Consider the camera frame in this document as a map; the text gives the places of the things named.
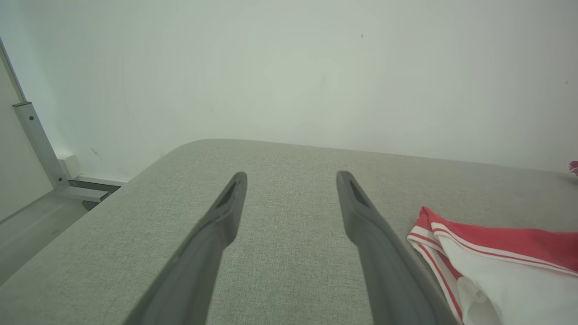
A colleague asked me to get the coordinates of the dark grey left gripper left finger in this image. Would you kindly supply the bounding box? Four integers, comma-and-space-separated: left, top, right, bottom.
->
124, 172, 248, 325

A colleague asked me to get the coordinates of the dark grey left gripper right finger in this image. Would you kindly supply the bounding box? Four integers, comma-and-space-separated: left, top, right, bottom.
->
336, 170, 457, 325

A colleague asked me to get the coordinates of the red jersey with white sleeves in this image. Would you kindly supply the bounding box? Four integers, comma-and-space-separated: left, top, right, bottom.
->
407, 206, 578, 325

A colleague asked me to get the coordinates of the small white box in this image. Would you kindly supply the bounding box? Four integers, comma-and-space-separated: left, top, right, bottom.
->
58, 154, 83, 180

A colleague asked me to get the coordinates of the white wall baseboard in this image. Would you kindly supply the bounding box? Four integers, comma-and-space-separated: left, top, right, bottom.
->
68, 174, 131, 186

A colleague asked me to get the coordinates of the grey metal frame post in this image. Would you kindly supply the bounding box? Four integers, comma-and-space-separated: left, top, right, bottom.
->
0, 38, 121, 212

